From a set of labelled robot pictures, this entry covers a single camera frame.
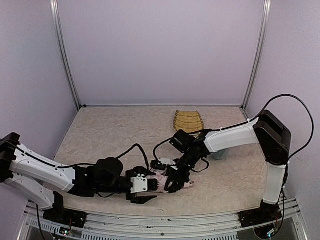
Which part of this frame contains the pink umbrella black lining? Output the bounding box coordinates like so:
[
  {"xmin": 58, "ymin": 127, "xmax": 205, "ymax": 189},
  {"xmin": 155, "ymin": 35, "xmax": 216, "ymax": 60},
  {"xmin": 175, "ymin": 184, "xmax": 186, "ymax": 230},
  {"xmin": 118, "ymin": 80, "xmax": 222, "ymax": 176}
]
[{"xmin": 147, "ymin": 168, "xmax": 196, "ymax": 193}]

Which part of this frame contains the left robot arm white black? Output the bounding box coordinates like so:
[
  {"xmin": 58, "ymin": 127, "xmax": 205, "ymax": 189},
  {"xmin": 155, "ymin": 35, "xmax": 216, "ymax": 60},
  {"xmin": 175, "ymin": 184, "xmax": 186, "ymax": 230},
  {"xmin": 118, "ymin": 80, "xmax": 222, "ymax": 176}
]
[{"xmin": 0, "ymin": 132, "xmax": 159, "ymax": 212}]

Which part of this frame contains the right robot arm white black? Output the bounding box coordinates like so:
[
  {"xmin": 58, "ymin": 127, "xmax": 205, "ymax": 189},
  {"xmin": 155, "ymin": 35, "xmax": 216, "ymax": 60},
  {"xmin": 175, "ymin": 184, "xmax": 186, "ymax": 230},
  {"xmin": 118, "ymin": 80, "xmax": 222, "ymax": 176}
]
[{"xmin": 164, "ymin": 110, "xmax": 292, "ymax": 212}]

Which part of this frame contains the light blue mug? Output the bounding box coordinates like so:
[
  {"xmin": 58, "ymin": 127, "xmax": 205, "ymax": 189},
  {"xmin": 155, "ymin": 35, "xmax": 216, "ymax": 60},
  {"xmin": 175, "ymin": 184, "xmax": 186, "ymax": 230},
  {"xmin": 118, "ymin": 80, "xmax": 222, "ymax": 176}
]
[{"xmin": 211, "ymin": 149, "xmax": 229, "ymax": 161}]

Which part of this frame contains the woven bamboo tray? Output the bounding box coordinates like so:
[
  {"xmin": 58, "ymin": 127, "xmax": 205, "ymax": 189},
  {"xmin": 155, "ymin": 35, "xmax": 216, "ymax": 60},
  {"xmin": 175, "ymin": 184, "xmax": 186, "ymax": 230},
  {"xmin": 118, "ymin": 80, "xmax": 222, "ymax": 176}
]
[{"xmin": 173, "ymin": 110, "xmax": 205, "ymax": 133}]

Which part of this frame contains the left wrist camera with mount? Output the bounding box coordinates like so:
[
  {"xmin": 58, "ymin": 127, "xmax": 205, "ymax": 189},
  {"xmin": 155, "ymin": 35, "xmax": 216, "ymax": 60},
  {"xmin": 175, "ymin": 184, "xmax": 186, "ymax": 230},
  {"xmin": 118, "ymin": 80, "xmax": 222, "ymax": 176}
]
[{"xmin": 130, "ymin": 174, "xmax": 148, "ymax": 194}]

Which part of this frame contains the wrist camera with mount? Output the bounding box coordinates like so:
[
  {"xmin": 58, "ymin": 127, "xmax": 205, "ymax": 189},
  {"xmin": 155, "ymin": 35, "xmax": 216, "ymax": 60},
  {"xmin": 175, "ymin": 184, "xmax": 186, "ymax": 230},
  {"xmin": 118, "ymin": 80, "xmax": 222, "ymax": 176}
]
[
  {"xmin": 150, "ymin": 158, "xmax": 176, "ymax": 171},
  {"xmin": 130, "ymin": 174, "xmax": 148, "ymax": 194}
]

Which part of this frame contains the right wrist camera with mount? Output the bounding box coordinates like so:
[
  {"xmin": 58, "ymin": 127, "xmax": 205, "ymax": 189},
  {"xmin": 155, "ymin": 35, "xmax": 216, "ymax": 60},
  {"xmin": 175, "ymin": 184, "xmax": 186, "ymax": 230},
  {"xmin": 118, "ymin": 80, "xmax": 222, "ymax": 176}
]
[{"xmin": 150, "ymin": 158, "xmax": 176, "ymax": 171}]

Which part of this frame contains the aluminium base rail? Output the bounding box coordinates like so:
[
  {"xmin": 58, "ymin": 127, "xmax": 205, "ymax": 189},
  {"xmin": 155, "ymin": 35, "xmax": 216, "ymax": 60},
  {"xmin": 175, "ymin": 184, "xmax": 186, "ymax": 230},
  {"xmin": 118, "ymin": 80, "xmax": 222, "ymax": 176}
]
[{"xmin": 17, "ymin": 197, "xmax": 308, "ymax": 240}]

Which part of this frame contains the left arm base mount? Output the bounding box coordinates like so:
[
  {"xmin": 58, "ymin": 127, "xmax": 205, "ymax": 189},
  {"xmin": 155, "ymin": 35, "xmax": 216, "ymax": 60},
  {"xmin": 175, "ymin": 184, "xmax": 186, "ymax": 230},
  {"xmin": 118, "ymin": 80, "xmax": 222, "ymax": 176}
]
[{"xmin": 43, "ymin": 209, "xmax": 88, "ymax": 229}]

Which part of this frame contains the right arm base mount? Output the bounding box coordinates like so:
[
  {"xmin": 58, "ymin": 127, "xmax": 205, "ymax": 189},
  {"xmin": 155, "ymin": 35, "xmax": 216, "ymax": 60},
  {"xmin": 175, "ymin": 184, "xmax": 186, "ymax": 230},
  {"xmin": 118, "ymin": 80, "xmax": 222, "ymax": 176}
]
[{"xmin": 238, "ymin": 208, "xmax": 282, "ymax": 228}]

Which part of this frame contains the right metal frame post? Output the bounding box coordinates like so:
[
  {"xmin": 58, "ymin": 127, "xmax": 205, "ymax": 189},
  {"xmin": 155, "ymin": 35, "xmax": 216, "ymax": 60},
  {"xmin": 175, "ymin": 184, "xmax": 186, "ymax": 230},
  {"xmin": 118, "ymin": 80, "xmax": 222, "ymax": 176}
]
[{"xmin": 241, "ymin": 0, "xmax": 272, "ymax": 112}]

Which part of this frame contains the metal frame post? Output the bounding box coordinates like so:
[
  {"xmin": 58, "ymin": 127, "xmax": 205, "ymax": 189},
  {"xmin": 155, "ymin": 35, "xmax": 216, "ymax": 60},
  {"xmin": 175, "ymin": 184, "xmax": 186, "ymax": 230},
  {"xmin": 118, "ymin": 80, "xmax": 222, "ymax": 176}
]
[
  {"xmin": 50, "ymin": 0, "xmax": 82, "ymax": 111},
  {"xmin": 241, "ymin": 0, "xmax": 272, "ymax": 112}
]

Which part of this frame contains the left metal frame post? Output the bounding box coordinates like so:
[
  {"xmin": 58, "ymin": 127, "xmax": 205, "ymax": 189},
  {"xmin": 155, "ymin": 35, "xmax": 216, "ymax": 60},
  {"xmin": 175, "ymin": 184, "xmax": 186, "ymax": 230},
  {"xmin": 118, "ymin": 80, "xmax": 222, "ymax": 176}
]
[{"xmin": 50, "ymin": 0, "xmax": 82, "ymax": 111}]

